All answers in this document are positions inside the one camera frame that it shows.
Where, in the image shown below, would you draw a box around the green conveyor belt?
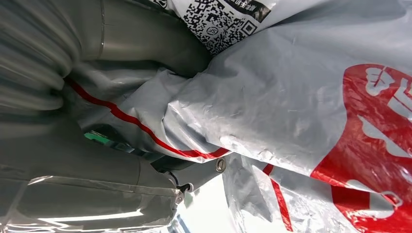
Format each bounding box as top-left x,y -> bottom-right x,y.
84,129 -> 136,153

